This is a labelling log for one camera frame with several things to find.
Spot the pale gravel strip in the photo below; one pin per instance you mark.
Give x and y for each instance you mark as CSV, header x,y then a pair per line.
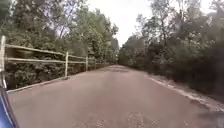
x,y
196,96

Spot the pale wooden rail fence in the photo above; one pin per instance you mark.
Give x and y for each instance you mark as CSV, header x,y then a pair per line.
x,y
66,63

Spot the grey asphalt road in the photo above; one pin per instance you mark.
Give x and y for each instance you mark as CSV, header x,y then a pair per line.
x,y
110,100

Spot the row of trees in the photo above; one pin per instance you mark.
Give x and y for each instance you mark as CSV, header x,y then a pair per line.
x,y
43,26
180,50

